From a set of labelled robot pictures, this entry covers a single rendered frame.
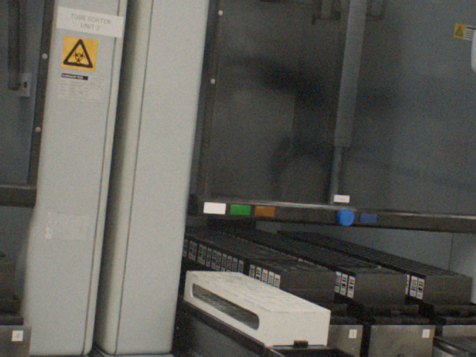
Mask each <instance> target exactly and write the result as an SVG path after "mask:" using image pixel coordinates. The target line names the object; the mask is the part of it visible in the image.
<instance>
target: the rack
mask: <svg viewBox="0 0 476 357"><path fill-rule="evenodd" d="M183 300H186V301H188V302H190V303H192V304H193V305H195V306H197V307H199V308H200V309H202V310H205V311H206V312H208V314H210V315H212V316H214V317H217V318H218V319H221V320H222V321H224V322H226V323H228V324H230V325H232V326H233V327H235V328H237V329H239V330H241V331H243V332H244V333H246V334H248V335H250V336H252V337H254V338H255V339H258V340H259V341H261V342H263V343H265V345H267V346H272V345H288V344H293V342H294V340H306V341H308V344H324V345H327V337H328V331H329V319H330V313H331V312H330V311H329V310H328V309H326V308H323V307H321V306H319V305H316V304H314V303H312V302H308V301H306V300H303V299H301V298H299V297H296V296H294V295H291V294H290V293H287V292H284V291H282V290H279V289H277V288H274V287H273V286H270V285H267V284H265V283H262V282H260V281H258V280H255V279H253V278H250V277H248V276H245V275H243V274H241V273H232V272H207V271H187V272H186V285H185V292H184V299H183Z"/></svg>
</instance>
